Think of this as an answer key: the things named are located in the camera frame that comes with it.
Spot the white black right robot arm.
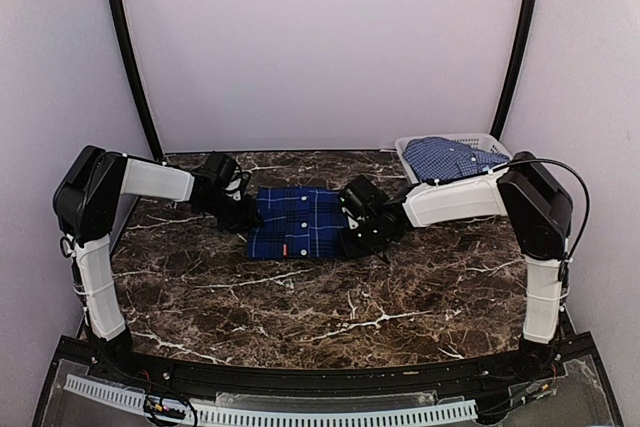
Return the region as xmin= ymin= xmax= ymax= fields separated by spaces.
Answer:
xmin=338 ymin=151 xmax=582 ymax=381

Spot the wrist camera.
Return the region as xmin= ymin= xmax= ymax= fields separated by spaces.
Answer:
xmin=338 ymin=175 xmax=389 ymax=229
xmin=199 ymin=152 xmax=251 ymax=201

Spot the black frame post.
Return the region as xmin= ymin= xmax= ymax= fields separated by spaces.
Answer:
xmin=108 ymin=0 xmax=165 ymax=160
xmin=490 ymin=0 xmax=536 ymax=140

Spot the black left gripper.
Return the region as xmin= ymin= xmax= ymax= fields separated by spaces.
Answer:
xmin=200 ymin=191 xmax=264 ymax=234

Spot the white plastic laundry basket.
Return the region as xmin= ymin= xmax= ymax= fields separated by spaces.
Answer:
xmin=394 ymin=133 xmax=512 ymax=184

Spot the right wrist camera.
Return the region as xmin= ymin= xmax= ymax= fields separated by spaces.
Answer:
xmin=338 ymin=175 xmax=389 ymax=229

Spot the white slotted cable duct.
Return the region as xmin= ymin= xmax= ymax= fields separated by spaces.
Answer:
xmin=64 ymin=374 xmax=478 ymax=426

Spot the black frame post right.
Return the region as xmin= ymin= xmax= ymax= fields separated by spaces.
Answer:
xmin=490 ymin=0 xmax=536 ymax=140

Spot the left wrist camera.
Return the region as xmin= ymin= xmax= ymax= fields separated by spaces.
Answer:
xmin=199 ymin=152 xmax=251 ymax=201

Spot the blue plaid long sleeve shirt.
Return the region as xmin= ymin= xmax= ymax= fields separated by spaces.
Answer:
xmin=247 ymin=187 xmax=348 ymax=260

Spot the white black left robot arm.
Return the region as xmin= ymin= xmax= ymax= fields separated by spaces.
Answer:
xmin=53 ymin=145 xmax=263 ymax=383

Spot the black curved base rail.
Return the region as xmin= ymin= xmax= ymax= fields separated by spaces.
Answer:
xmin=59 ymin=331 xmax=601 ymax=403

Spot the blue small-check shirt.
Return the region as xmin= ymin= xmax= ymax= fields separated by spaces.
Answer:
xmin=402 ymin=137 xmax=510 ymax=182

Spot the black frame post left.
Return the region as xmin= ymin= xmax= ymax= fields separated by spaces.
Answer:
xmin=108 ymin=0 xmax=165 ymax=160

